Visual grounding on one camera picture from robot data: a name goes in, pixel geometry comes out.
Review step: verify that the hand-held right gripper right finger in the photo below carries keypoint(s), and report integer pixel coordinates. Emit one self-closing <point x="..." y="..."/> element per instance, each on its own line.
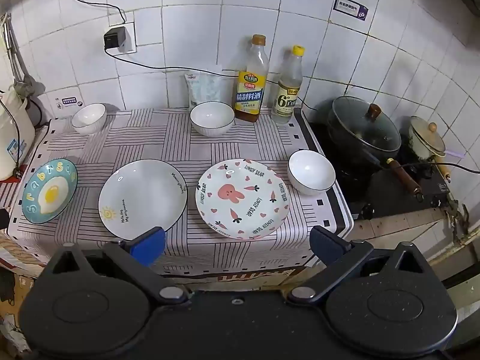
<point x="324" y="245"/>

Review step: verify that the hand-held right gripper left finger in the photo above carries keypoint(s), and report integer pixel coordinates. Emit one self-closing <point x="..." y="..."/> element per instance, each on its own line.
<point x="152" y="245"/>

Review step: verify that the white sun-print plate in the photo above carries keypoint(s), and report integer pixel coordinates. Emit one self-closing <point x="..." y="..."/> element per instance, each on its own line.
<point x="142" y="198"/>

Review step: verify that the white dark-rimmed bowl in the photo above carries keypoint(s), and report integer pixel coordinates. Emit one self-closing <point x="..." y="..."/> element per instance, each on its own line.
<point x="311" y="170"/>

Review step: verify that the pink rabbit-print plate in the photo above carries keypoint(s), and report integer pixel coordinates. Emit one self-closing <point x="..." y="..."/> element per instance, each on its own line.
<point x="240" y="202"/>

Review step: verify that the blue egg-print plate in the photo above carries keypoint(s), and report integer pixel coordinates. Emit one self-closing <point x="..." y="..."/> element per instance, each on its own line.
<point x="48" y="193"/>

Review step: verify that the large white bowl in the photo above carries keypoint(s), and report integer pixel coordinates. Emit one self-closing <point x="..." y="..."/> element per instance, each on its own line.
<point x="212" y="118"/>

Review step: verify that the small white ribbed bowl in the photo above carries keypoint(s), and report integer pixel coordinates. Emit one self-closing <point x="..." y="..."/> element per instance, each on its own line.
<point x="89" y="116"/>

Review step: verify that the black gas stove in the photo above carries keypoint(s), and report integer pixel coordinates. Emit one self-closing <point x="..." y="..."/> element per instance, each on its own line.
<point x="348" y="183"/>

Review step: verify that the black wok with glass lid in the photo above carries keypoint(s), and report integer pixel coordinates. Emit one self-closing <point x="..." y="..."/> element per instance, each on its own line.
<point x="360" y="127"/>

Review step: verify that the brass gas pipe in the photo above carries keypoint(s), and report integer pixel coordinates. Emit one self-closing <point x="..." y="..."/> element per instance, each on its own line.
<point x="455" y="217"/>

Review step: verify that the clear vinegar bottle yellow cap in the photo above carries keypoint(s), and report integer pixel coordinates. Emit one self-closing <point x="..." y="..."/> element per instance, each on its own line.
<point x="287" y="101"/>

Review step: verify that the red striped cloth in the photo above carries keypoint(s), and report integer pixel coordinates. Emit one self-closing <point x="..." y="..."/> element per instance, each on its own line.
<point x="7" y="191"/>

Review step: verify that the amber cooking wine bottle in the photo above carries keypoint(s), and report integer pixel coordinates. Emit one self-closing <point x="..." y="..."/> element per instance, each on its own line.
<point x="250" y="97"/>

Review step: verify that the white plastic salt packet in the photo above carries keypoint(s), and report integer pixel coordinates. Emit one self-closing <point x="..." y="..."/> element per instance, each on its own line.
<point x="204" y="88"/>

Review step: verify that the white rice cooker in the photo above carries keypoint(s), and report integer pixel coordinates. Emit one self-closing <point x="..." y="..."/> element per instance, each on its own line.
<point x="15" y="131"/>

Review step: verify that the metal ladle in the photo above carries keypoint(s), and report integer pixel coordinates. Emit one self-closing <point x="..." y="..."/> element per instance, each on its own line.
<point x="28" y="88"/>

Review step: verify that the black power adapter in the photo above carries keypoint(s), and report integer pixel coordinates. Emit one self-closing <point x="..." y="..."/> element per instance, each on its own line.
<point x="114" y="37"/>

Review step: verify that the small white wall label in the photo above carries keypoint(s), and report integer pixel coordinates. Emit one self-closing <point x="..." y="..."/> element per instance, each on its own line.
<point x="69" y="102"/>

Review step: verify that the white wall socket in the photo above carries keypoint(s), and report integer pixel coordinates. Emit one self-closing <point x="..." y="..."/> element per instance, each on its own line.
<point x="131" y="41"/>

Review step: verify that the purple wall sticker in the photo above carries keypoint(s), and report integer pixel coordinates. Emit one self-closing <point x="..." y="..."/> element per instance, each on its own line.
<point x="350" y="8"/>

